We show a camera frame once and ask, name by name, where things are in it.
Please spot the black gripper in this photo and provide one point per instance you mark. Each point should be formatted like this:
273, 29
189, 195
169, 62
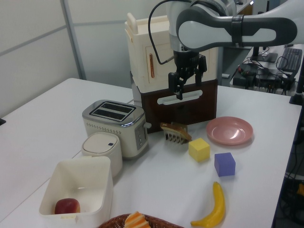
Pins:
185, 59

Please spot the long ridged orange-white bread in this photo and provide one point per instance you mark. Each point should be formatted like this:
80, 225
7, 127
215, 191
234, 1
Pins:
136, 221

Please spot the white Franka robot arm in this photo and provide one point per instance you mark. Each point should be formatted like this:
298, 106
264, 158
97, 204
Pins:
213, 31

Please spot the brown bread slice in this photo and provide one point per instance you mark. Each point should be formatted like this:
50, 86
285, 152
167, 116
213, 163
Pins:
175, 131

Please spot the metal toast rack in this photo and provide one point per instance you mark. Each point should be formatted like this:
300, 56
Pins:
174, 140

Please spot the pink plate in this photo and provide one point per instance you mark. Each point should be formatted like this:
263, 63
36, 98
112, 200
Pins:
229, 130

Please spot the yellow cube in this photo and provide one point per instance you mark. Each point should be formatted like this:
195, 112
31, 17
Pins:
199, 150

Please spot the black monitor stand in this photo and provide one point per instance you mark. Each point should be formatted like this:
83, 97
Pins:
263, 57

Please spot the purple cube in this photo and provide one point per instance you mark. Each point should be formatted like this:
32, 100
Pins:
224, 165

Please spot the cream and chrome toaster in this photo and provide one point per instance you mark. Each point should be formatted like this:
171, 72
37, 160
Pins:
107, 128

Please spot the black keyboard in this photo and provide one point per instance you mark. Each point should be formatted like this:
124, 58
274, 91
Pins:
291, 57

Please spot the small cream lidded bin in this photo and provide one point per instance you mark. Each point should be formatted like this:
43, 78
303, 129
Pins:
104, 152

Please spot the yellow banana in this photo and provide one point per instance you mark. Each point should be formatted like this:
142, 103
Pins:
218, 204

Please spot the white square plastic tub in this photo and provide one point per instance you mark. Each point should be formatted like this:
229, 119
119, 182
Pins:
104, 190

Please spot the brown wicker basket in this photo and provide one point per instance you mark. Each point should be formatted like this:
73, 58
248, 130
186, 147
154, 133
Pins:
114, 222

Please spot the red apple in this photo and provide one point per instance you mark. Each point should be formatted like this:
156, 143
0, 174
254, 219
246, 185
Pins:
67, 206

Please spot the black object at table edge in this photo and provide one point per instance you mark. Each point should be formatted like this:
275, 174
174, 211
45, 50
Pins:
2, 121

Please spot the black clamp post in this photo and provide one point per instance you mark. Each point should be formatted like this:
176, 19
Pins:
299, 95

